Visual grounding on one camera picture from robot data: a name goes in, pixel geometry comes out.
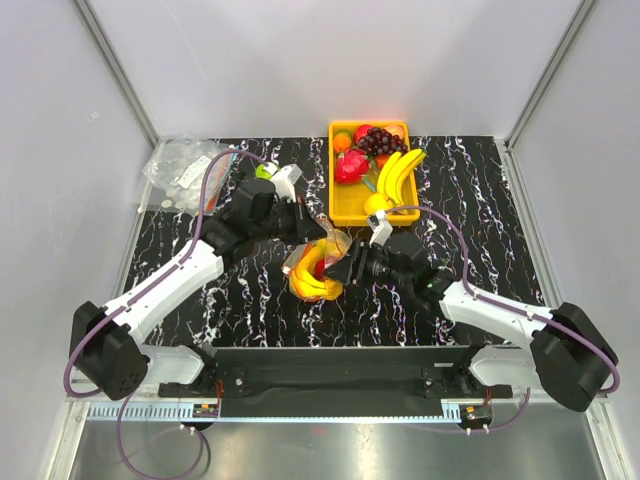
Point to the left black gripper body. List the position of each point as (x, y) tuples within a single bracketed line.
[(281, 224)]

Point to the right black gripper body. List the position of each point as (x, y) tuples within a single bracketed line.
[(376, 267)]

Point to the red apple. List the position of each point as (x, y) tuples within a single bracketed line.
[(327, 270)]

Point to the yellow mango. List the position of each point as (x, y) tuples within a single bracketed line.
[(333, 246)]

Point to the clear zip bag orange zipper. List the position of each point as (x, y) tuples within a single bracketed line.
[(295, 255)]

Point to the yellow banana bunch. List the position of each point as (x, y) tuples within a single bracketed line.
[(303, 283), (394, 173)]

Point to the green apple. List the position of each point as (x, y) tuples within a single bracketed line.
[(265, 171)]

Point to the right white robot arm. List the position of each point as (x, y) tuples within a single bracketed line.
[(559, 351)]

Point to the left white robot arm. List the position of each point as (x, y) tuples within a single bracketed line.
[(108, 342)]

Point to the stack of clear zip bags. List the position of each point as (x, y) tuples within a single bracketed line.
[(176, 170)]

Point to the yellow plastic fruit tray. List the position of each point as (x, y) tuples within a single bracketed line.
[(346, 201)]

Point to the yellow pear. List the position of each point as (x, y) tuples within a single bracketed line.
[(376, 202)]

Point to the pink dragon fruit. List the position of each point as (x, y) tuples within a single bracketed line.
[(351, 166)]

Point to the yellow banana bunch in tray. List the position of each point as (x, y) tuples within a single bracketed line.
[(394, 173)]

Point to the orange fruit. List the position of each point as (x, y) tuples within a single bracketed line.
[(342, 141)]

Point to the dark purple grape bunch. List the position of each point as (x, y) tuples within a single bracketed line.
[(381, 141)]

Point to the red peach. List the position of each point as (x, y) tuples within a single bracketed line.
[(360, 132)]

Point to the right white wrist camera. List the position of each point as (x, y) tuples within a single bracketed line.
[(380, 227)]

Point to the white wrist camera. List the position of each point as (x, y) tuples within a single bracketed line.
[(284, 181), (380, 227)]

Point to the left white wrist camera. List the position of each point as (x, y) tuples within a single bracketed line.
[(284, 181)]

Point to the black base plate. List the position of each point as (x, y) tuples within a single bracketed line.
[(431, 371)]

